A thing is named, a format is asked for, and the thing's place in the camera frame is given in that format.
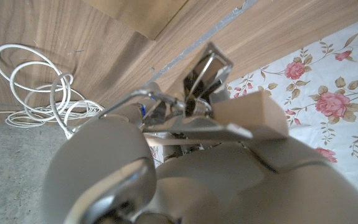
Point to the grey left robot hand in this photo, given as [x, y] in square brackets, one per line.
[213, 186]

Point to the long wooden clip hanger board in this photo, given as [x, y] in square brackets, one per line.
[253, 115]

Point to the brown cardboard package box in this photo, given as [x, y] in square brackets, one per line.
[141, 15]

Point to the floral print backdrop cloth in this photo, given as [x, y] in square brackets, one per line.
[337, 77]

